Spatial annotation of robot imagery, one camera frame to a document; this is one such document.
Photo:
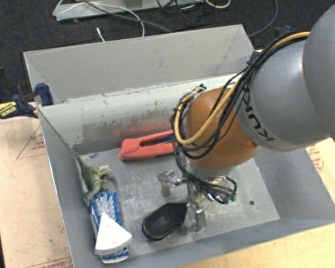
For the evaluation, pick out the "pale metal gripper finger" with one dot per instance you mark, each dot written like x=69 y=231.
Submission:
x=167 y=181
x=199 y=219

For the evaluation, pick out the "black oval case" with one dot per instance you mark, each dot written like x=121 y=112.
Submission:
x=163 y=221

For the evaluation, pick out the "red flat clamp tool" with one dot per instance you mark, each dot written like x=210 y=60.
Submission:
x=145 y=151

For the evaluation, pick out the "blue and white brush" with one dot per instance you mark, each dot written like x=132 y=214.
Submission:
x=105 y=202

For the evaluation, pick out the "green toy dinosaur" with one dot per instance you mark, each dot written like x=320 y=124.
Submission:
x=93 y=180

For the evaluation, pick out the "white triangular wedge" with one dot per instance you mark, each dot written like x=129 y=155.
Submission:
x=111 y=234

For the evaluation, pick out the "grey metal bin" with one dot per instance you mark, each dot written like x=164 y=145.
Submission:
x=130 y=69

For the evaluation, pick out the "brown cardboard board red print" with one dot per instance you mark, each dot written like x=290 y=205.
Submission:
x=25 y=203

